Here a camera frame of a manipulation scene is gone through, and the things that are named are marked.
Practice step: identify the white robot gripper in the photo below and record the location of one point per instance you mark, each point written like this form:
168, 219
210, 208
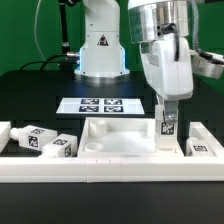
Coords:
172, 80

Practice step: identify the white square table top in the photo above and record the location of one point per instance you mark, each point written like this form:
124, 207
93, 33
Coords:
121, 137

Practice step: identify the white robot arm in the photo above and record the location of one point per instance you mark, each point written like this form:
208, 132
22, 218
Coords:
167, 34

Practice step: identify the white U-shaped fence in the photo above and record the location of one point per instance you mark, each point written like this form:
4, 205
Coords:
18, 164

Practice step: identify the white marker tag sheet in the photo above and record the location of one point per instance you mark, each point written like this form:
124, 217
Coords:
100, 106

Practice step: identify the black camera stand pole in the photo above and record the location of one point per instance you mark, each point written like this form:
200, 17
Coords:
64, 32

